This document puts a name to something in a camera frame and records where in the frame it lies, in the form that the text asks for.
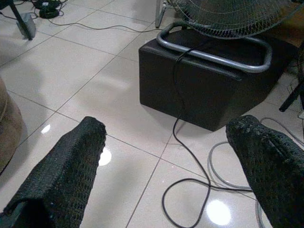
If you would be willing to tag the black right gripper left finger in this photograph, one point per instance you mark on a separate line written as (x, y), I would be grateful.
(64, 171)

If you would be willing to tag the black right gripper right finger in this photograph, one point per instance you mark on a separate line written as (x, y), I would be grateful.
(273, 171)

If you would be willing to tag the brown velvet round sofa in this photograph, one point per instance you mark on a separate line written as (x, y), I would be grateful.
(9, 133)

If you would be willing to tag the grey metal floor fan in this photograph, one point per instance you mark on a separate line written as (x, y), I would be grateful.
(237, 19)

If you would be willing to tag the black metal stand leg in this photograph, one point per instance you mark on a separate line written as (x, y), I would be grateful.
(291, 97)

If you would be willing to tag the black leather ottoman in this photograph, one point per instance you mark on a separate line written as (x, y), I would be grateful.
(202, 95)

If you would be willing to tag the grey metal furniture foot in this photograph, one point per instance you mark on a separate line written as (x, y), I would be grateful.
(29, 23)

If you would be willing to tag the white table with black legs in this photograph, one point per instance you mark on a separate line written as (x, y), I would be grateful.
(17, 14)

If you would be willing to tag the chrome chair leg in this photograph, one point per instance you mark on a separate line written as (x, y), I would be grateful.
(159, 16)

